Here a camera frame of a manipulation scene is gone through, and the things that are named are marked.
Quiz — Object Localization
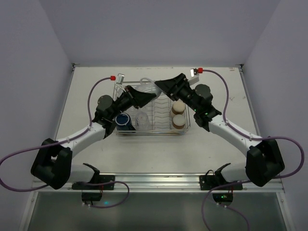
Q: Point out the clear glass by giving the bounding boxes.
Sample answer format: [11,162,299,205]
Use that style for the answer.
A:
[135,112,151,130]

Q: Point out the dark blue ceramic cup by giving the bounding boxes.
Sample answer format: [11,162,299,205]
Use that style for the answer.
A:
[115,113,135,131]

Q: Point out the light blue footed cup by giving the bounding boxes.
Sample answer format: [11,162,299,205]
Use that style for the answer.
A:
[135,77,162,99]

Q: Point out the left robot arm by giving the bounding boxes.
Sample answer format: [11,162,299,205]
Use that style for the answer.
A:
[30,84,161,190]

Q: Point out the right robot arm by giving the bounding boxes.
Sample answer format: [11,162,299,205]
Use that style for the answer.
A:
[155,74,285,187]

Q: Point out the cream brown cup rear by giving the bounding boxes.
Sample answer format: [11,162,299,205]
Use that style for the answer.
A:
[170,101,186,118]

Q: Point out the cream brown cup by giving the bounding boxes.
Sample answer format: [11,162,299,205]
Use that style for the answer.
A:
[171,115,186,129]
[170,101,186,118]

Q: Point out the cream brown cup front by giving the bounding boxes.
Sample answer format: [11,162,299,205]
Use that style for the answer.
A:
[171,115,186,129]

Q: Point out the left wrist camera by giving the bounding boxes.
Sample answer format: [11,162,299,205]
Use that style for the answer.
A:
[115,73,125,85]

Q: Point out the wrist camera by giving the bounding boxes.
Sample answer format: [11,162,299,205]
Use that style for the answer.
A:
[115,73,125,85]
[189,68,199,85]

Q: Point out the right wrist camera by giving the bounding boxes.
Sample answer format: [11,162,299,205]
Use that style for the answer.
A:
[189,68,199,85]

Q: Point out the wire dish rack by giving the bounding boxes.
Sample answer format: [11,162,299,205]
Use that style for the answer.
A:
[113,81,191,136]

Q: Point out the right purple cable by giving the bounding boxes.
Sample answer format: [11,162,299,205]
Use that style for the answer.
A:
[197,67,305,179]

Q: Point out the purple cable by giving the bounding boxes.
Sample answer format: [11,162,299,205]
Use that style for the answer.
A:
[0,76,116,192]
[197,67,305,179]

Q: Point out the aluminium mounting rail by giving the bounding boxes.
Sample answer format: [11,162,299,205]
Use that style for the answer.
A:
[31,172,284,193]

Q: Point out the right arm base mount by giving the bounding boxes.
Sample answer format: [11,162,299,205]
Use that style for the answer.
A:
[199,163,243,206]

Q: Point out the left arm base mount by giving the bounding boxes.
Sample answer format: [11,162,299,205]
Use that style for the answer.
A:
[70,163,116,207]

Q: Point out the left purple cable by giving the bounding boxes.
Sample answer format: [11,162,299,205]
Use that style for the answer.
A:
[0,76,116,192]

